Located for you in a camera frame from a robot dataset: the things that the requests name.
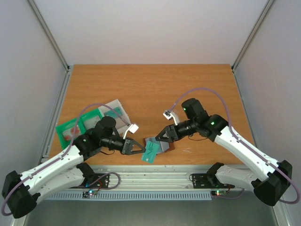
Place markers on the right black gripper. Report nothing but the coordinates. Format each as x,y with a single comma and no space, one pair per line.
172,132

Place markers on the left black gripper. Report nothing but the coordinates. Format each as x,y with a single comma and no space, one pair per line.
128,146

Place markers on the teal VIP credit card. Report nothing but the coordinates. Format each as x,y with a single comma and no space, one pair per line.
150,152

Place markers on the brown leather card holder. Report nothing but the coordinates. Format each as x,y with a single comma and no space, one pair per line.
170,144

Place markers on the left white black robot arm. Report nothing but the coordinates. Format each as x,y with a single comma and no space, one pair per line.
22,192

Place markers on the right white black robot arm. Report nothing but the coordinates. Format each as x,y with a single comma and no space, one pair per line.
267,177

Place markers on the teal card in white tray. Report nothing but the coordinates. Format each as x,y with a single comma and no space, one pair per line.
114,113

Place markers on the grey card in green tray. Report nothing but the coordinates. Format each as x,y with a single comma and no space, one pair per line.
91,123

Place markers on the red patterned card in tray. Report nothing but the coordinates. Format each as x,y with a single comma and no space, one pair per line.
68,133

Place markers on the white translucent tray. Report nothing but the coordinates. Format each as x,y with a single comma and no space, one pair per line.
121,126

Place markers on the left small circuit board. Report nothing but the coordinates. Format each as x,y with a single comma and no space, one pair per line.
89,194

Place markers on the small circuit board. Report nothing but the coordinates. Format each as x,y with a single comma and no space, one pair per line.
219,192
89,194

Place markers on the right small circuit board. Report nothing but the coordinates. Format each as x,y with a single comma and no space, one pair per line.
219,192

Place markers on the green plastic organizer tray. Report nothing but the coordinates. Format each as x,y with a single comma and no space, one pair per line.
71,123

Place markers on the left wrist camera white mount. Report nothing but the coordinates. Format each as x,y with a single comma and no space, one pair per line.
131,129

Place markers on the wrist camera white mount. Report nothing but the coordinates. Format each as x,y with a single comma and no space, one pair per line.
131,129
171,115

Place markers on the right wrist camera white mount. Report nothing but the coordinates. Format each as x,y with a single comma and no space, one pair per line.
171,115

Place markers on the aluminium front rail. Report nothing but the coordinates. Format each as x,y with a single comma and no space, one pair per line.
153,177

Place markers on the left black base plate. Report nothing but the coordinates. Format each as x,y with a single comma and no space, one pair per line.
96,181

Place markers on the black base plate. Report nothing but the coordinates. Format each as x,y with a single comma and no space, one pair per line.
202,181
96,181

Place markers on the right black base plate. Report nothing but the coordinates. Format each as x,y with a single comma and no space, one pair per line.
202,181

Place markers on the slotted grey cable duct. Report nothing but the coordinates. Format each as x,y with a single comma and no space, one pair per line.
108,196

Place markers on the left aluminium frame post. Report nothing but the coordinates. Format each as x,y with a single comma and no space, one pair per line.
33,5

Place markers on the aluminium frame post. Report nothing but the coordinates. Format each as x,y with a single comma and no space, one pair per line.
33,5
255,29

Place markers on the right aluminium frame post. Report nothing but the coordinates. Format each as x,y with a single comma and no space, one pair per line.
255,29

